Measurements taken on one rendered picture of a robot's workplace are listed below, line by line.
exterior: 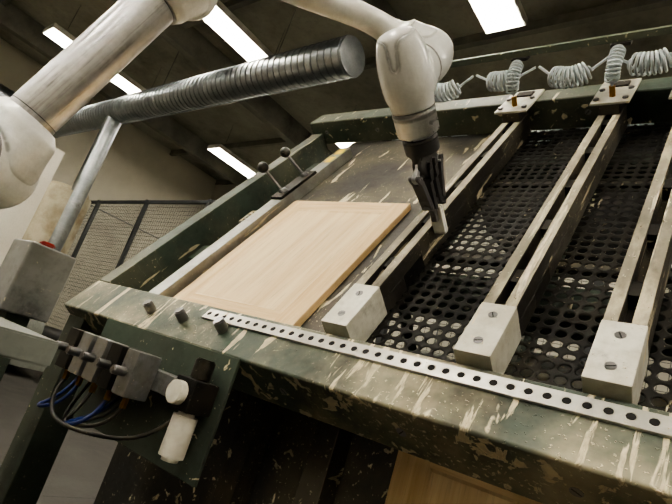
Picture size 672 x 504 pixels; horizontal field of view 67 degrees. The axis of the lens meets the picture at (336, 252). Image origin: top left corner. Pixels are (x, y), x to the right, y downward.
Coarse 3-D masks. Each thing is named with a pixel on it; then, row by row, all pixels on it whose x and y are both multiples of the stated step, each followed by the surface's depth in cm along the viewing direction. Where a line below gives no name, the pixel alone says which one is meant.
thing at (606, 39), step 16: (624, 32) 140; (640, 32) 136; (656, 32) 134; (528, 48) 155; (544, 48) 152; (560, 48) 149; (576, 48) 147; (464, 64) 168; (640, 64) 134; (656, 64) 136; (560, 80) 151; (576, 80) 148; (448, 96) 173
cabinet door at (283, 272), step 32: (288, 224) 156; (320, 224) 149; (352, 224) 143; (384, 224) 137; (256, 256) 143; (288, 256) 138; (320, 256) 132; (352, 256) 127; (192, 288) 137; (224, 288) 132; (256, 288) 128; (288, 288) 123; (320, 288) 118; (288, 320) 111
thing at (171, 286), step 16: (336, 160) 189; (320, 176) 183; (304, 192) 177; (272, 208) 165; (240, 224) 160; (256, 224) 160; (224, 240) 153; (240, 240) 156; (208, 256) 147; (224, 256) 151; (176, 272) 144; (192, 272) 143; (160, 288) 138; (176, 288) 139
